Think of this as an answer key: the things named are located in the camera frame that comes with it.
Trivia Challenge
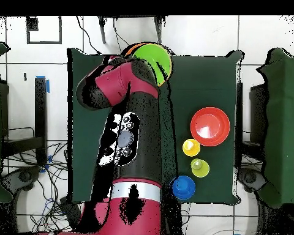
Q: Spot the large orange bowl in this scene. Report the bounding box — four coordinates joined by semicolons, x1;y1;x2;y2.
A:
123;42;174;88

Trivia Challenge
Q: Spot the large green bowl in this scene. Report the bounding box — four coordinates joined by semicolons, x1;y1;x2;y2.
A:
132;43;173;88

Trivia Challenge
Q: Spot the black metal stand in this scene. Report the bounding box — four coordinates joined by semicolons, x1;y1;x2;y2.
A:
1;76;49;166

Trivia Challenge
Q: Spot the dark green tablecloth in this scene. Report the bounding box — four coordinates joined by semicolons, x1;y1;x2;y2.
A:
67;47;245;206

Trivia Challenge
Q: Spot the yellow cup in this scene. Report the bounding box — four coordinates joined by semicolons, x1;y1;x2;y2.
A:
182;138;201;157

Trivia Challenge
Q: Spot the wide red-orange bowl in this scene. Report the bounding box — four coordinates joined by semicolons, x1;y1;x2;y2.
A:
190;106;232;147

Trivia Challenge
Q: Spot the lime yellow-green cup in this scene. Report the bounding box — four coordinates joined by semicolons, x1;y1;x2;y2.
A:
190;158;211;179

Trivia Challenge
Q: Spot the blue bowl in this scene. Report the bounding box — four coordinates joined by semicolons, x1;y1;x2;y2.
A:
170;175;196;201

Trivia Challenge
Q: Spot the black power strip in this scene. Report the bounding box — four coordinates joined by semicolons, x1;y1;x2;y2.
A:
59;196;83;233

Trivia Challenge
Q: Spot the black camera stand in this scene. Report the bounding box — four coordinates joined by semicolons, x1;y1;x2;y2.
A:
97;15;167;45

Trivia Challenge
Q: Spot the black square frame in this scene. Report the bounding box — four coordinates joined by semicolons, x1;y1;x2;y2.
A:
26;16;62;45

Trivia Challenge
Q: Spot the tangle of cables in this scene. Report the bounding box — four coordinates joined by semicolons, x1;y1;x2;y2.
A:
2;127;75;233

